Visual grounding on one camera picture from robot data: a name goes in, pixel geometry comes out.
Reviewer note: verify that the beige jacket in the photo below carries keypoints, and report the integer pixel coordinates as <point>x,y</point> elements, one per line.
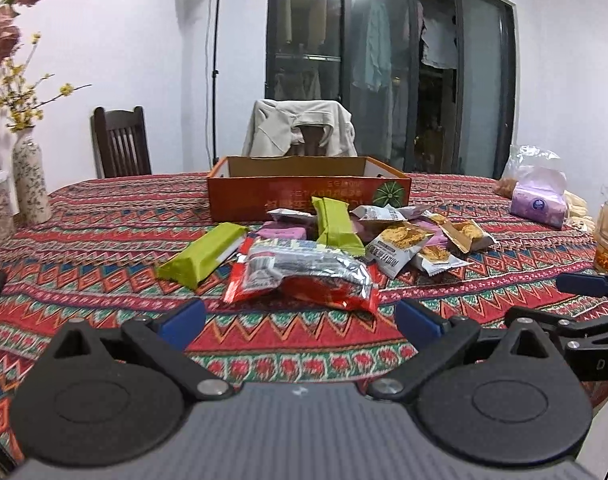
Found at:
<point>274,125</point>

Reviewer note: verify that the red silver snack bag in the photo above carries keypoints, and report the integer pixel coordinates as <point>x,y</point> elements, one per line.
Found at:
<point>304,270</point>

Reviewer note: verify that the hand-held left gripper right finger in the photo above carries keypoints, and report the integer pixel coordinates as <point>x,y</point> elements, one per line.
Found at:
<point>419,322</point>

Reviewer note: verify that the small white snack packet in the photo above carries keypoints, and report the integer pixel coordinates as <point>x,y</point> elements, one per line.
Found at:
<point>379,213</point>
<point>291,216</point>

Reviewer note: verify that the white floss cake packet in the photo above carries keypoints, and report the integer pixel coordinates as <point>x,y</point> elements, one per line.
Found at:
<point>439,257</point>
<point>396,250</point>

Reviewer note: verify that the white hanging garment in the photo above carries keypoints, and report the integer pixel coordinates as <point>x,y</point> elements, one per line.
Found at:
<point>439,42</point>

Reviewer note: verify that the clear plastic bag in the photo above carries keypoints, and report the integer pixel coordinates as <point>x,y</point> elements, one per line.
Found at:
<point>529,157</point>

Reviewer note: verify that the dark wooden chair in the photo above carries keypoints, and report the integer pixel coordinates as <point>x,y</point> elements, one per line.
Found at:
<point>309,142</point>
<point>121,140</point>

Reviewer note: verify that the black floor lamp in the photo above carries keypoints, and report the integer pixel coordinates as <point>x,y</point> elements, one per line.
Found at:
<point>215,60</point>

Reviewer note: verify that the green snack packet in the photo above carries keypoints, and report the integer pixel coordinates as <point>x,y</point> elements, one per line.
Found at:
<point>198,257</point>
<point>336,225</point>

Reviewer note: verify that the purple tissue pack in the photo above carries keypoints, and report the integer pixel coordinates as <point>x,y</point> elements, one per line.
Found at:
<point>539,205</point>

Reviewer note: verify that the light blue hanging shirt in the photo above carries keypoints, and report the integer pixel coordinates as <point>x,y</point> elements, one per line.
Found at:
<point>376,45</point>

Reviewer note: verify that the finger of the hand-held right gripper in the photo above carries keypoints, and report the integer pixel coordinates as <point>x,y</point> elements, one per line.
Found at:
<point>584,284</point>
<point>544,319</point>

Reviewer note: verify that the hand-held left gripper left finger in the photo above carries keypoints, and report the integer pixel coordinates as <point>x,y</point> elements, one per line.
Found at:
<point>183,317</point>

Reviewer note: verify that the yellow flower branches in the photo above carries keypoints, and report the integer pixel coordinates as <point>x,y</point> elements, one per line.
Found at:
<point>21,95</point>

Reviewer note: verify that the floral ceramic vase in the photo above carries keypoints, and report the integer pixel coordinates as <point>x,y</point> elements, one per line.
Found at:
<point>31,185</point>

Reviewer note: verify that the brown floss cake packet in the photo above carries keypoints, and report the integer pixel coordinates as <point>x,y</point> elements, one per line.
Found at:
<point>466,235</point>

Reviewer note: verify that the orange cardboard box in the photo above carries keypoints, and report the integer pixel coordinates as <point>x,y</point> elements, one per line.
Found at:
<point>284,195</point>

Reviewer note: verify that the white bread bag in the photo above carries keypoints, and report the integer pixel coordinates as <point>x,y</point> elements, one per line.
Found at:
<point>579,210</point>

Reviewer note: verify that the patterned red tablecloth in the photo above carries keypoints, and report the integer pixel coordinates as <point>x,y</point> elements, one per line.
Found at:
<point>108,240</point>

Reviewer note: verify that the glass sliding door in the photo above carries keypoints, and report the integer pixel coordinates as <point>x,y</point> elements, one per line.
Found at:
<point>484,85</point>

